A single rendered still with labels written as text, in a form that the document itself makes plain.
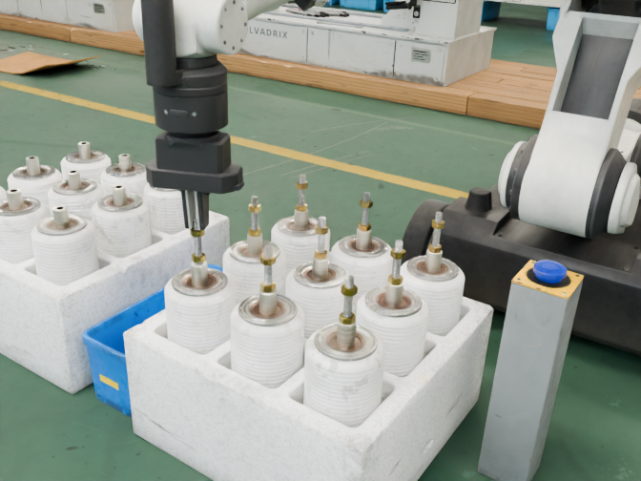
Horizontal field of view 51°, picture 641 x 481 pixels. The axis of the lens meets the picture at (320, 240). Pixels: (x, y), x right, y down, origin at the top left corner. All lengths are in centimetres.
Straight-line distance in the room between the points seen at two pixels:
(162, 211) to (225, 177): 44
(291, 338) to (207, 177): 22
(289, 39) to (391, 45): 53
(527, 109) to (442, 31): 52
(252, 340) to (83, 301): 36
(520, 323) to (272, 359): 31
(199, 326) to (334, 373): 22
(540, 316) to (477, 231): 45
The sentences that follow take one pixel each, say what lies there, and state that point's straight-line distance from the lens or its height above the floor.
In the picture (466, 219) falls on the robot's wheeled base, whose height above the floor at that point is 20.
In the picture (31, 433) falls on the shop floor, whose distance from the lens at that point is 113.
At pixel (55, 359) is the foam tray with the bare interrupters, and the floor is 6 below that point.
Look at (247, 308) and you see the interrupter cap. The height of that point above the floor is 25.
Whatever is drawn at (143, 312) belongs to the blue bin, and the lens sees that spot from 118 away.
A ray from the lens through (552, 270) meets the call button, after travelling 87.
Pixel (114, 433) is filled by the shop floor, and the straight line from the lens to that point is 110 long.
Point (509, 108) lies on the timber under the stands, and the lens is 279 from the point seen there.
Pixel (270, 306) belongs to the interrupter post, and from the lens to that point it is 86.
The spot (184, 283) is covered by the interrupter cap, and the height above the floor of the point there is 25.
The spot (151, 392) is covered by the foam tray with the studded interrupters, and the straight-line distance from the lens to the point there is 100.
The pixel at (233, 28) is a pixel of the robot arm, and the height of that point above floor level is 59.
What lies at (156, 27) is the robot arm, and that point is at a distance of 77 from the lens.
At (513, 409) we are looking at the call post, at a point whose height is 13.
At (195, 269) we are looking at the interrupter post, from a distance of 92.
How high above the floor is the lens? 71
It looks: 26 degrees down
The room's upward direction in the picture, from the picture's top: 2 degrees clockwise
